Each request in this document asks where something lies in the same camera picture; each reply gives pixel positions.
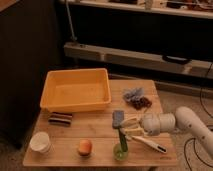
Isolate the grey blue cloth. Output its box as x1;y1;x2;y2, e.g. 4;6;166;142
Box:
123;87;144;102

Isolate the brown pine cone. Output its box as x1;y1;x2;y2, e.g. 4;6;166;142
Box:
131;97;152;110

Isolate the black floor cable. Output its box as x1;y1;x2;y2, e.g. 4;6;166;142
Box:
183;63;213;171

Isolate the yellow plastic bin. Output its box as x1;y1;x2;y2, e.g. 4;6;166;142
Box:
40;68;111;113

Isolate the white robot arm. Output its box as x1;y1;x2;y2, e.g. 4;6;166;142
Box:
120;106;213;159

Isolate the dark striped block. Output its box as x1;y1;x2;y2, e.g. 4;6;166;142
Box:
48;113;72;126

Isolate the orange round fruit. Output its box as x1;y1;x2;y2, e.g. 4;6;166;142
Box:
78;139;92;156

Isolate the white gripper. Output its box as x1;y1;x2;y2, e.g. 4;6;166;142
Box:
120;113;176;136

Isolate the green plastic cup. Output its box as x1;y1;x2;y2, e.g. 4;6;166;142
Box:
113;143;128;161

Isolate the white handled brush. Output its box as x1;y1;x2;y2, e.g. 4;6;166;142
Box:
120;128;167;153

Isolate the blue sponge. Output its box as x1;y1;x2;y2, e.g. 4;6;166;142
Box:
112;110;124;129

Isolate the background shelf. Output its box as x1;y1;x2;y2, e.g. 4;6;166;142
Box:
59;0;213;19

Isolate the grey metal beam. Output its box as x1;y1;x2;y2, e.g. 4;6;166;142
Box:
64;42;213;79

